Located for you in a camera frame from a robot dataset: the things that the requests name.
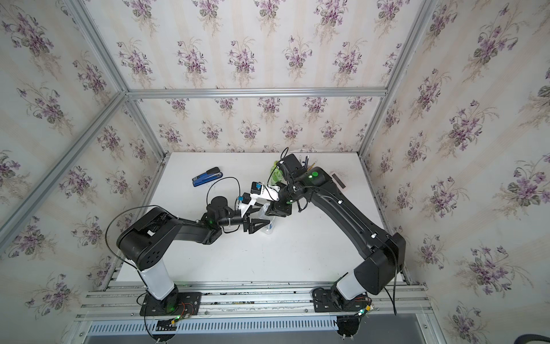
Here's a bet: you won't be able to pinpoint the pens in pink cup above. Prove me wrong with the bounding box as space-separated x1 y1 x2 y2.
302 155 318 171

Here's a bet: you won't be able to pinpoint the green plastic bottle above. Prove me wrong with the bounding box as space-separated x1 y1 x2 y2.
268 161 284 186

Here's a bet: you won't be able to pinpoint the pink calculator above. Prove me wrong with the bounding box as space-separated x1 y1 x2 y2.
330 172 347 190

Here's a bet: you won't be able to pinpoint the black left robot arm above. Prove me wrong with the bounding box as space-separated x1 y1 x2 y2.
116 196 270 302

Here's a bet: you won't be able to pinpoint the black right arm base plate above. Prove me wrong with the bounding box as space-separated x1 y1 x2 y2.
312 288 372 315

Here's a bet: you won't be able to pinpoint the blue black stapler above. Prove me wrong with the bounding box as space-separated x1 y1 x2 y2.
192 167 223 187

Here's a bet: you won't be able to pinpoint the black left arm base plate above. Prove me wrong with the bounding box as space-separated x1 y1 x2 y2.
140 288 203 317

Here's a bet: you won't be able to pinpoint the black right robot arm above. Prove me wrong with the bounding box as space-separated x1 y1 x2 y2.
267 154 406 308

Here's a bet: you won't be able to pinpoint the clear plastic water bottle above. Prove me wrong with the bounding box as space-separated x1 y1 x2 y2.
259 203 275 234

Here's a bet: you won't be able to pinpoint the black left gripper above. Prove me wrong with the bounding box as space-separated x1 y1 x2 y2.
217 204 269 238

